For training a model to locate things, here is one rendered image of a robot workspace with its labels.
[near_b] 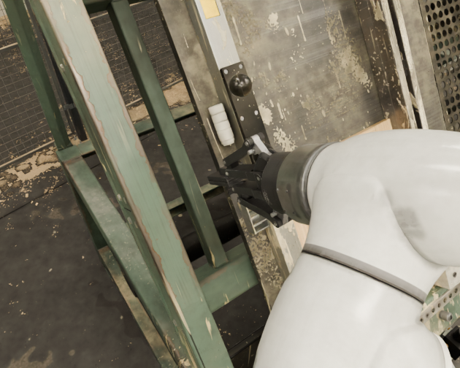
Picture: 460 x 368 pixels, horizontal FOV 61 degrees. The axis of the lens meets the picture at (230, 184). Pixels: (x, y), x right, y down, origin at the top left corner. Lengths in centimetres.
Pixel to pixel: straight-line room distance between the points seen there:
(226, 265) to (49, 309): 153
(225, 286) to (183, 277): 17
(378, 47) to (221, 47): 42
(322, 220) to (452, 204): 10
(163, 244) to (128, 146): 18
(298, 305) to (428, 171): 13
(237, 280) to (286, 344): 59
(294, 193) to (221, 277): 50
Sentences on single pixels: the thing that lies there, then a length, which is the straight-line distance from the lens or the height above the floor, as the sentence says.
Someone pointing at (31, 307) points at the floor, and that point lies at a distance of 232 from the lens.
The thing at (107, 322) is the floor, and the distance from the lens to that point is 215.
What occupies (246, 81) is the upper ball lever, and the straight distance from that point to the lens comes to 64.
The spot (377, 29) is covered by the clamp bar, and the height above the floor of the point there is 147.
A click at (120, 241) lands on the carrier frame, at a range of 138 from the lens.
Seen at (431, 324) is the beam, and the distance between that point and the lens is 123.
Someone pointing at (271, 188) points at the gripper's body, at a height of 154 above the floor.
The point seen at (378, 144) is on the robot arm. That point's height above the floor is 166.
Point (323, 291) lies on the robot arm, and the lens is 30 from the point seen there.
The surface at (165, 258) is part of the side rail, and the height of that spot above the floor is 128.
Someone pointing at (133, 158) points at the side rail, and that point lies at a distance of 67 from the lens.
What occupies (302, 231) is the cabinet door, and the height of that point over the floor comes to 117.
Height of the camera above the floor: 186
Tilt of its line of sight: 45 degrees down
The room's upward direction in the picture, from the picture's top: straight up
